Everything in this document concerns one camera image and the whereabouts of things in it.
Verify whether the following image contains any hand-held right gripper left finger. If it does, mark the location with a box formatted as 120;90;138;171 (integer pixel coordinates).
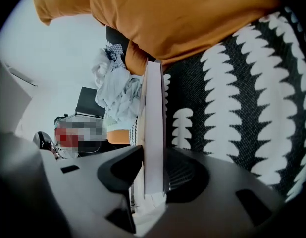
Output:
40;144;144;238

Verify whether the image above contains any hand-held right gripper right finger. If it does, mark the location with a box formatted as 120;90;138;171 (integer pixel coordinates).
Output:
143;147;285;238

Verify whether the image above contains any pale green cloth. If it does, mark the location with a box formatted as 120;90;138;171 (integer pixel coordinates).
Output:
103;112;134;133

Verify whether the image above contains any black cabinet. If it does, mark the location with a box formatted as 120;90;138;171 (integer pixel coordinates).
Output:
74;86;107;119

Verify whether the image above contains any grey-blue garment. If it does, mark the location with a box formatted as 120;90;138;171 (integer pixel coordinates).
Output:
95;66;144;124

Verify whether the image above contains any black white striped blanket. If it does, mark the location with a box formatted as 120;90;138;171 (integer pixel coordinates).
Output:
105;6;306;203

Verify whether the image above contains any blue checked cloth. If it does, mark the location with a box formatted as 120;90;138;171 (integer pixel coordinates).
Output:
104;44;126;69

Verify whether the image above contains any orange cushion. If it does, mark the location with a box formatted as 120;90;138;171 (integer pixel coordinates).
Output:
88;0;280;67
31;0;107;26

